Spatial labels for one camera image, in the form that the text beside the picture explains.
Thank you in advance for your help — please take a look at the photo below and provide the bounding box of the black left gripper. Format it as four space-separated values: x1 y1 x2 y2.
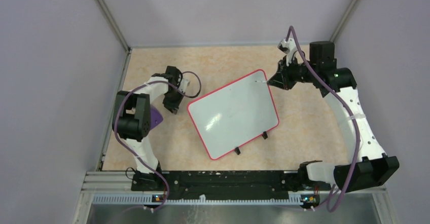
162 87 186 114

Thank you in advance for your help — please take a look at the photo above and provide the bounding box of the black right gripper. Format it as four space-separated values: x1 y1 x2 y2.
267 54 317 91

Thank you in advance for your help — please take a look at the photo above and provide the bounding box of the purple wedge eraser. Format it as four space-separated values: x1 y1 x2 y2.
150 105 163 131

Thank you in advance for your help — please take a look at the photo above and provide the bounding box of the red framed whiteboard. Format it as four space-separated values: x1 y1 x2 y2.
187 69 279 160

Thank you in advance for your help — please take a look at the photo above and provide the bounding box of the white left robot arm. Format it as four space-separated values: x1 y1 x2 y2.
112 66 189 190

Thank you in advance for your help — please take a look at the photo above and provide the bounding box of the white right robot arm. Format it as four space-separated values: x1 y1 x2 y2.
267 39 400 193

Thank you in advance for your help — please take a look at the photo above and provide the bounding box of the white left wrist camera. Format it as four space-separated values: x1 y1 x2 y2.
178 78 190 94

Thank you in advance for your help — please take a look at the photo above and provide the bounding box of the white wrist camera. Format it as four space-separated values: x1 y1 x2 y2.
277 38 297 56
178 78 190 94

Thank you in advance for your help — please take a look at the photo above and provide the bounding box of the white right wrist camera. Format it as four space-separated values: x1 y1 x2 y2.
277 38 297 56

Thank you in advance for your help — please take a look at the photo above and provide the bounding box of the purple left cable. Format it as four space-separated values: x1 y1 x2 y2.
113 70 202 213

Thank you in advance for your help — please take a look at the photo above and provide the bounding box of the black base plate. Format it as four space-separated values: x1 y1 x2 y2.
131 170 330 201

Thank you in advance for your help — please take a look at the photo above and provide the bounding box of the white cable duct rail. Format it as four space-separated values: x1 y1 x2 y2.
92 194 303 205

